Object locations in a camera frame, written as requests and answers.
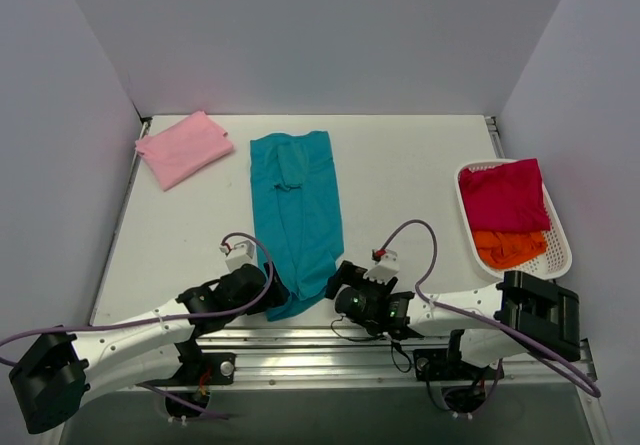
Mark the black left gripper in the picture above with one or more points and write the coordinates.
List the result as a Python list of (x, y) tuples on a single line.
[(273, 288)]

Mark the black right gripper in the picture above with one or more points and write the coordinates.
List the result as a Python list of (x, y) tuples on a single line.
[(343, 279)]

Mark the teal t shirt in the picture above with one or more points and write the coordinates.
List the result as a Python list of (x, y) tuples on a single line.
[(297, 214)]

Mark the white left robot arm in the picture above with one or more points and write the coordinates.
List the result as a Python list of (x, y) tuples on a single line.
[(65, 369)]

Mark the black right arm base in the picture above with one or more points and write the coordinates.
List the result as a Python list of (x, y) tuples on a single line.
[(445, 364)]

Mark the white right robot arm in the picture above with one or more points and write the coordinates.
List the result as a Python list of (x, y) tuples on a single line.
[(521, 313)]

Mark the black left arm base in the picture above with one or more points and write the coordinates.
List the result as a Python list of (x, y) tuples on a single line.
[(197, 367)]

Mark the orange t shirt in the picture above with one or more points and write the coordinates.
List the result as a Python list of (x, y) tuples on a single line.
[(508, 250)]

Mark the folded pink t shirt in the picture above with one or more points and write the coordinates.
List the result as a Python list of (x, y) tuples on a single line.
[(181, 150)]

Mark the white plastic basket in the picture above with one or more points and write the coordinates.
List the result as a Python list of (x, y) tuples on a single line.
[(557, 259)]

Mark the crimson red t shirt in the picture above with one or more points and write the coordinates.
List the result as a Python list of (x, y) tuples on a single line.
[(507, 198)]

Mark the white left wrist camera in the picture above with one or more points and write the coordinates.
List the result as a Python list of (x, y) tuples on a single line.
[(238, 255)]

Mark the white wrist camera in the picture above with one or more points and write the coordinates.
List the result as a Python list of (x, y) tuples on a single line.
[(238, 255), (385, 267)]

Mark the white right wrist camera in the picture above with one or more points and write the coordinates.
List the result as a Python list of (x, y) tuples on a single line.
[(385, 267)]

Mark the aluminium mounting rail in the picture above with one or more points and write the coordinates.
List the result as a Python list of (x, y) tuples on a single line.
[(305, 358)]

